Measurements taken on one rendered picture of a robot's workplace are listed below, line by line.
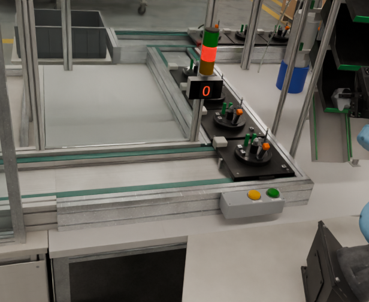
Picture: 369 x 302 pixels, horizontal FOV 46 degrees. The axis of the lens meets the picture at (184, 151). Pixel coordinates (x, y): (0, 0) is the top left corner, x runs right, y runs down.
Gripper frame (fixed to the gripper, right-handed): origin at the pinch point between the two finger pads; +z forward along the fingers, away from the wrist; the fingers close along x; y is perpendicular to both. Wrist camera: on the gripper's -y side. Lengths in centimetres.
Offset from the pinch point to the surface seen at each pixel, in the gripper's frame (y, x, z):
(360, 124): 12.1, 16.1, 14.0
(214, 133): 16, -39, 30
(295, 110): 10, 16, 72
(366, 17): -24.0, -2.0, -13.9
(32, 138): 17, -112, 46
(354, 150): 21.9, 11.7, 10.5
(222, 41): -31, -7, 132
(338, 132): 14.8, 5.2, 11.3
